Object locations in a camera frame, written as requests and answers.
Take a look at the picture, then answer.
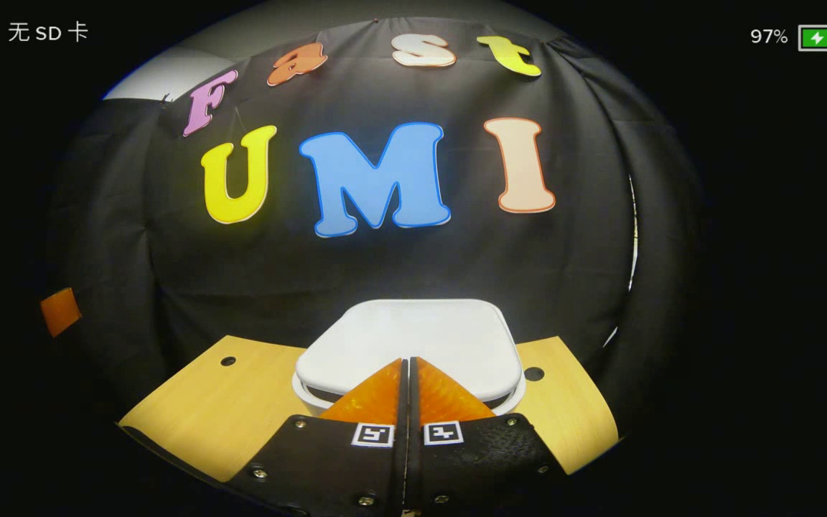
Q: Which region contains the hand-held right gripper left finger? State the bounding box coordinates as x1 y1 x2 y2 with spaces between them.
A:
230 358 408 517

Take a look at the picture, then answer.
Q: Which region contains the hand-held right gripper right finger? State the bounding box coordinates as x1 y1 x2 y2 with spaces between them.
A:
409 357 565 514

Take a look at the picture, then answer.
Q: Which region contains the black backdrop cloth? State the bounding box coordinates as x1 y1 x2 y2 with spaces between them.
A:
44 18 705 432

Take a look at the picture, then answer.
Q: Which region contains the white desktop garbage bin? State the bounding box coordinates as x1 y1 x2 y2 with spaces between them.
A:
291 299 527 419

